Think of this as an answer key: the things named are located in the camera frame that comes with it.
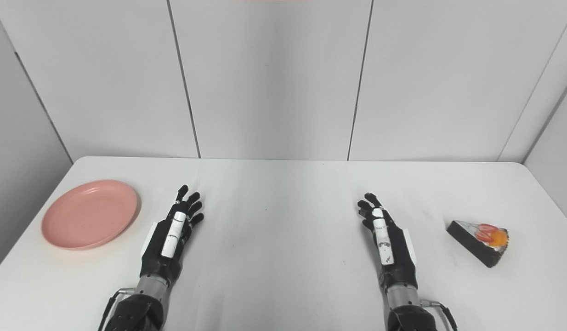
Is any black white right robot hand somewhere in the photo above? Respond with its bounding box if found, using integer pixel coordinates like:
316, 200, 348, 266
357, 193, 418, 290

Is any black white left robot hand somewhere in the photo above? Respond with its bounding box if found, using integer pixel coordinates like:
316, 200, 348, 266
140, 185, 205, 282

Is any chocolate cake slice with fruit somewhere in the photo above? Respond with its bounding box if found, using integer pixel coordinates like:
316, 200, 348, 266
446, 220, 510, 268

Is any pink round plate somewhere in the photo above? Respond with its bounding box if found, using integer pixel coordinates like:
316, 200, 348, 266
41, 179, 140, 251

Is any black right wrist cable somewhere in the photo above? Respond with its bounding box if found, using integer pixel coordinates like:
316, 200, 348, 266
420, 299, 459, 331

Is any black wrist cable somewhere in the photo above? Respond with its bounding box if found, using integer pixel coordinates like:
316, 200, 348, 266
98, 287, 137, 331
420, 299, 459, 331

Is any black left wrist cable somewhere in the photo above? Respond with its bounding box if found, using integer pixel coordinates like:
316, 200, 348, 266
98, 287, 137, 331

